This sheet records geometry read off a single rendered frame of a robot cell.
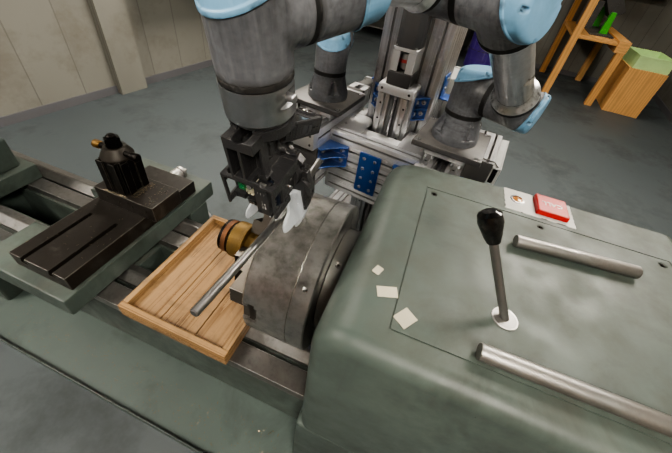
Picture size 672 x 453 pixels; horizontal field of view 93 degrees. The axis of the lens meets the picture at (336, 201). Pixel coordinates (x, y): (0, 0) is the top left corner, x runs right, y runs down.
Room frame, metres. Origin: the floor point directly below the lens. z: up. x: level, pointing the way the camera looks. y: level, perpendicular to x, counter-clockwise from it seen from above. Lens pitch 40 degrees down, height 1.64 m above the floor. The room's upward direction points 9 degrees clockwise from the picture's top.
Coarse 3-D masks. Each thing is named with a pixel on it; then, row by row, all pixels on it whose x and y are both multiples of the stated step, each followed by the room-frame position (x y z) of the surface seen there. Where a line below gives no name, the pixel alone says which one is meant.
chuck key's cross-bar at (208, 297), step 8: (320, 160) 0.49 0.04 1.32; (312, 168) 0.47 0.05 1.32; (312, 176) 0.46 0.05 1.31; (280, 216) 0.36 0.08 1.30; (272, 224) 0.34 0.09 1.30; (264, 232) 0.32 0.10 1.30; (272, 232) 0.33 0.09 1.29; (256, 240) 0.30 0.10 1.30; (264, 240) 0.30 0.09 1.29; (248, 248) 0.28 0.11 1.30; (256, 248) 0.29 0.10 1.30; (240, 256) 0.27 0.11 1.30; (248, 256) 0.27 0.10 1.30; (232, 264) 0.25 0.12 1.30; (240, 264) 0.25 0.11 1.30; (232, 272) 0.24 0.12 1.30; (224, 280) 0.22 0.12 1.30; (216, 288) 0.21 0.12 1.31; (208, 296) 0.20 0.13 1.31; (200, 304) 0.19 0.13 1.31; (208, 304) 0.19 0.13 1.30; (192, 312) 0.18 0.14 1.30; (200, 312) 0.18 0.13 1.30
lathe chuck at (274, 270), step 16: (320, 208) 0.46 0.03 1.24; (320, 224) 0.41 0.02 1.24; (272, 240) 0.38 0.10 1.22; (288, 240) 0.38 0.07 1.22; (304, 240) 0.38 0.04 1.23; (256, 256) 0.35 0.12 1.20; (272, 256) 0.35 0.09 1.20; (288, 256) 0.35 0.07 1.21; (304, 256) 0.35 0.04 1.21; (256, 272) 0.33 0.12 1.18; (272, 272) 0.33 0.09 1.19; (288, 272) 0.33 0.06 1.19; (256, 288) 0.32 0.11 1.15; (272, 288) 0.31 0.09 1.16; (288, 288) 0.31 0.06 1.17; (256, 304) 0.30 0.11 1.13; (272, 304) 0.30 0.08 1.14; (288, 304) 0.30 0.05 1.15; (256, 320) 0.30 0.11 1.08; (272, 320) 0.29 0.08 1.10; (272, 336) 0.29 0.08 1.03
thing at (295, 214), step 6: (294, 192) 0.34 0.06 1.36; (300, 192) 0.34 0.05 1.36; (294, 198) 0.34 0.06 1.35; (300, 198) 0.34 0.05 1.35; (288, 204) 0.32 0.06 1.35; (294, 204) 0.34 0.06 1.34; (300, 204) 0.34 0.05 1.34; (288, 210) 0.32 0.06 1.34; (294, 210) 0.33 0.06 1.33; (300, 210) 0.34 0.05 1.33; (306, 210) 0.35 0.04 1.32; (288, 216) 0.32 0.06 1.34; (294, 216) 0.33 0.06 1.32; (300, 216) 0.35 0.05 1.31; (288, 222) 0.32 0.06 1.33; (294, 222) 0.33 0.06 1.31; (300, 222) 0.35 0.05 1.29; (288, 228) 0.31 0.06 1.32
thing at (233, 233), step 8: (224, 224) 0.49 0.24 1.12; (232, 224) 0.49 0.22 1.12; (240, 224) 0.49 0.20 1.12; (248, 224) 0.50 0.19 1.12; (224, 232) 0.47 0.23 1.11; (232, 232) 0.47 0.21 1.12; (240, 232) 0.47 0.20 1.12; (248, 232) 0.47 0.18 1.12; (224, 240) 0.46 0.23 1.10; (232, 240) 0.45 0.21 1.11; (240, 240) 0.45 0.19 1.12; (248, 240) 0.46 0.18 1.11; (224, 248) 0.45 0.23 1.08; (232, 248) 0.44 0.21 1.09; (232, 256) 0.45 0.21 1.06
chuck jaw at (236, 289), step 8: (240, 248) 0.44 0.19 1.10; (248, 264) 0.40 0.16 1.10; (240, 272) 0.38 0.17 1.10; (240, 280) 0.36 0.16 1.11; (232, 288) 0.34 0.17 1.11; (240, 288) 0.34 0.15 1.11; (232, 296) 0.33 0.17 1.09; (240, 296) 0.33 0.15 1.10; (248, 304) 0.31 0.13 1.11; (248, 312) 0.31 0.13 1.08
